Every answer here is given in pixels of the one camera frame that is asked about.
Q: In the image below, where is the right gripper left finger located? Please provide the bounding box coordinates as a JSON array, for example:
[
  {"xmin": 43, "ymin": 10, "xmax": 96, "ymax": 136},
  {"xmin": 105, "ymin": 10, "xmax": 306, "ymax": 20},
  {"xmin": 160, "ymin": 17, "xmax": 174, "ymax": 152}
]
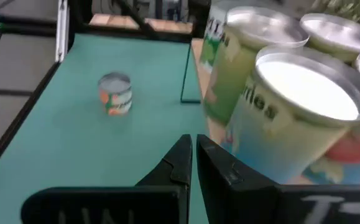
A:
[{"xmin": 20, "ymin": 133, "xmax": 194, "ymax": 224}]

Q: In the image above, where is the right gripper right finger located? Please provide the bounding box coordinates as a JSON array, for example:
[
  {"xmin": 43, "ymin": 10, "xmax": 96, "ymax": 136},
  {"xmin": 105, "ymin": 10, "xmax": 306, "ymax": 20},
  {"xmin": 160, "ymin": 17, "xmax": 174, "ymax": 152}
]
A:
[{"xmin": 196, "ymin": 134, "xmax": 360, "ymax": 224}]

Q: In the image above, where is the cherries can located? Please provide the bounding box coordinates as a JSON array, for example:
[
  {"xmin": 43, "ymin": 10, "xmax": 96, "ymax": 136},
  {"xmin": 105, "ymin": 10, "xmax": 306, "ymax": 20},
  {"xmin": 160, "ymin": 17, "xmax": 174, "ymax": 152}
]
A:
[{"xmin": 219, "ymin": 45, "xmax": 360, "ymax": 185}]

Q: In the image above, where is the short mandarin oranges can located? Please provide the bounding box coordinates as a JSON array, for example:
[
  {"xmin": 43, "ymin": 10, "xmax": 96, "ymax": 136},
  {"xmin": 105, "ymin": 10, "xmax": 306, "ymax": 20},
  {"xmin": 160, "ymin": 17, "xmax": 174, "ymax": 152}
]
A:
[{"xmin": 97, "ymin": 72, "xmax": 133, "ymax": 117}]

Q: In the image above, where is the tomatoes can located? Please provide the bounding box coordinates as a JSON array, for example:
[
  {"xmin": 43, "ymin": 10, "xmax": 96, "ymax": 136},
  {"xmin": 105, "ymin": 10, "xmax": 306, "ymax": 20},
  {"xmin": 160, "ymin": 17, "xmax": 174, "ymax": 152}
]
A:
[{"xmin": 287, "ymin": 49, "xmax": 360, "ymax": 186}]

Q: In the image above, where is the pale green oranges can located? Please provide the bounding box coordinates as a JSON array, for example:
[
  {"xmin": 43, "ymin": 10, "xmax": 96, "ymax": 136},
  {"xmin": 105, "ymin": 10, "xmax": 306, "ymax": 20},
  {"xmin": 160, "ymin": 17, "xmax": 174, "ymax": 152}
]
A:
[{"xmin": 203, "ymin": 5, "xmax": 310, "ymax": 127}]

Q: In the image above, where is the pink mixed fruit can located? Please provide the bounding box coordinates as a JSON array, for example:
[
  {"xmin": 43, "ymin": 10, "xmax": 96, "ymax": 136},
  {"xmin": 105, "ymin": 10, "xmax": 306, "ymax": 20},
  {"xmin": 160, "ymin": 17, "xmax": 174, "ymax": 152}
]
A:
[{"xmin": 198, "ymin": 0, "xmax": 230, "ymax": 74}]

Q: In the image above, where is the peaches can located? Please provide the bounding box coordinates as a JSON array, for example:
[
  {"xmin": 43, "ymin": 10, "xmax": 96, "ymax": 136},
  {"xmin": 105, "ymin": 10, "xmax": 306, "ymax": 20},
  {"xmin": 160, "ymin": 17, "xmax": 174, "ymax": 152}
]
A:
[{"xmin": 299, "ymin": 12, "xmax": 360, "ymax": 65}]

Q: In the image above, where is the green table mat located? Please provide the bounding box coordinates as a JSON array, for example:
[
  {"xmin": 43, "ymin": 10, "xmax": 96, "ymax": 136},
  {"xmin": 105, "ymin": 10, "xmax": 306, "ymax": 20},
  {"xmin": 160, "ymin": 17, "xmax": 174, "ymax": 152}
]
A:
[{"xmin": 0, "ymin": 32, "xmax": 210, "ymax": 224}]

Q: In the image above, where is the silver corner bracket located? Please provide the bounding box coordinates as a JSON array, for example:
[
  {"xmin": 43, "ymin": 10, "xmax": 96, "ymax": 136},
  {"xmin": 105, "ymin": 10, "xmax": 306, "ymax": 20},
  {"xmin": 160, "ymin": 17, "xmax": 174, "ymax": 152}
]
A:
[{"xmin": 54, "ymin": 0, "xmax": 70, "ymax": 63}]

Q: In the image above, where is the black aluminium table frame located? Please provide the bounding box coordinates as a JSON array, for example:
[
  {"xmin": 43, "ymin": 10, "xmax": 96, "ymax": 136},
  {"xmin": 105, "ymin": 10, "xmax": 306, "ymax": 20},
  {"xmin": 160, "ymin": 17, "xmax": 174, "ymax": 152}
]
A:
[{"xmin": 0, "ymin": 0, "xmax": 211, "ymax": 187}]

